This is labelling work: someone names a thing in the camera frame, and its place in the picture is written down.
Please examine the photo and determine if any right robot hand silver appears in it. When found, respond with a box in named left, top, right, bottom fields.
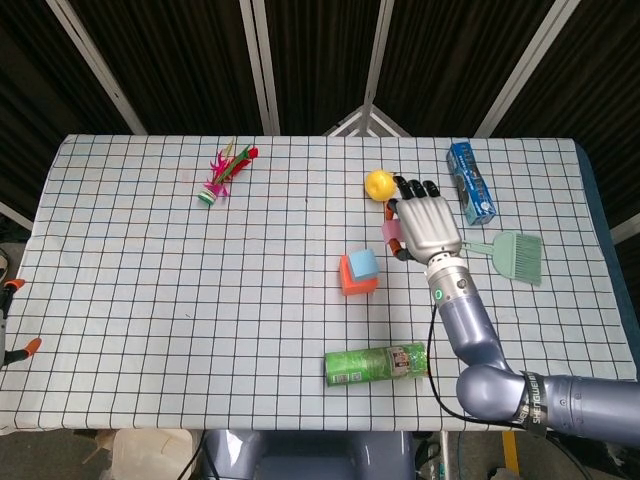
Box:
left=384, top=174, right=464, bottom=266

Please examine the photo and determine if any left robot hand silver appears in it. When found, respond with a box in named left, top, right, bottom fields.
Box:
left=0, top=278, right=44, bottom=369

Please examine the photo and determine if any pink foam cube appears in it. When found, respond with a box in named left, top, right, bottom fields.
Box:
left=381, top=218, right=409, bottom=245

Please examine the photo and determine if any blue foam cube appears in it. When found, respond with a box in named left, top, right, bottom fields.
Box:
left=346, top=248, right=380, bottom=282

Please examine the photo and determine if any mint green hand brush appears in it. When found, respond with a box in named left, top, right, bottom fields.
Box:
left=458, top=231, right=544, bottom=288

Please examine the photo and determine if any blue cookie box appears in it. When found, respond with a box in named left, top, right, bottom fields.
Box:
left=446, top=141, right=498, bottom=227

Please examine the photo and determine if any yellow ball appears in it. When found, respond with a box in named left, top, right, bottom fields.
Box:
left=364, top=169, right=399, bottom=203

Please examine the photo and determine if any orange foam cube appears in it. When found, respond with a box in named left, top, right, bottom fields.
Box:
left=339, top=254, right=380, bottom=298

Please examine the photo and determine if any white checked tablecloth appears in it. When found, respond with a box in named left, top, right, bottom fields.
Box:
left=0, top=133, right=631, bottom=436

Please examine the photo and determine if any green chips can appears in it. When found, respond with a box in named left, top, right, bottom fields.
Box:
left=323, top=342, right=430, bottom=387

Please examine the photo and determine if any colourful feather shuttlecock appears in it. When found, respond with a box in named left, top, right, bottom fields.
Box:
left=197, top=139, right=260, bottom=207

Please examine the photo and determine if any grey robot torso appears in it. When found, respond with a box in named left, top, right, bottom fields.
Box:
left=199, top=428, right=417, bottom=480

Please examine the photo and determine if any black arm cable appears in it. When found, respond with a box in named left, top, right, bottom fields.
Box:
left=424, top=302, right=524, bottom=432

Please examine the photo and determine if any dark folding screen white frame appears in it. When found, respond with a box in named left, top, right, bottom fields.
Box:
left=0, top=0, right=640, bottom=241

